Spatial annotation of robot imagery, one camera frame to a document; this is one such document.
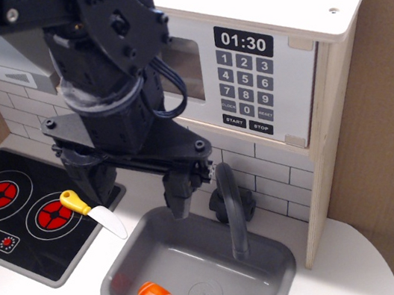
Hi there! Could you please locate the black cable bundle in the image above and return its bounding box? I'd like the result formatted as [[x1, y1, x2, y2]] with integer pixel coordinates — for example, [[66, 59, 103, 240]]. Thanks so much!
[[143, 52, 192, 122]]

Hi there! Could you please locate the black toy stovetop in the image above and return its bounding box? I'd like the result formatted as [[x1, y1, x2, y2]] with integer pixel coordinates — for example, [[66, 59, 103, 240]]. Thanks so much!
[[0, 128, 141, 295]]

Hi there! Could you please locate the yellow handled toy knife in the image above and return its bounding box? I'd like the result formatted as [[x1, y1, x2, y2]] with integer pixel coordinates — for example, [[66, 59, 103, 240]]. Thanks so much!
[[59, 190, 128, 239]]

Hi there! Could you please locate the white toy microwave door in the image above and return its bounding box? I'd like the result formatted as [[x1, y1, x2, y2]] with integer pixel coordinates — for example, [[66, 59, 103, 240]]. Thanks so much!
[[160, 9, 318, 149]]

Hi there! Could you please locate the wooden toy microwave cabinet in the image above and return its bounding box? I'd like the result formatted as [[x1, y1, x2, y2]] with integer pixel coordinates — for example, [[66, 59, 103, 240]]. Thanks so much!
[[154, 0, 362, 267]]

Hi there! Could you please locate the grey toy sink basin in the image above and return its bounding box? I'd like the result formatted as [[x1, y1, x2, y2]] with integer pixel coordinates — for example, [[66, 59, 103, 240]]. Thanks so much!
[[101, 208, 296, 295]]

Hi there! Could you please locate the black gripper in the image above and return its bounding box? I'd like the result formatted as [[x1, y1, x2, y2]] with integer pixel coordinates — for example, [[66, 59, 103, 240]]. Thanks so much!
[[41, 67, 213, 220]]

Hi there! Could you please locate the grey toy range hood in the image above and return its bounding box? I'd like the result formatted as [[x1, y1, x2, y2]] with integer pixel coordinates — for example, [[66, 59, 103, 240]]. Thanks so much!
[[0, 29, 60, 94]]

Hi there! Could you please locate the dark grey toy faucet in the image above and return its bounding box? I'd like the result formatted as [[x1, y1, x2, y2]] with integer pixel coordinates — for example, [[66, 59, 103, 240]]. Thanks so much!
[[209, 163, 257, 261]]

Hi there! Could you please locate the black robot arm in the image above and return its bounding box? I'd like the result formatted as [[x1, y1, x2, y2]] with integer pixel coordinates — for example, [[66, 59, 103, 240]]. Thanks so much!
[[0, 0, 212, 219]]

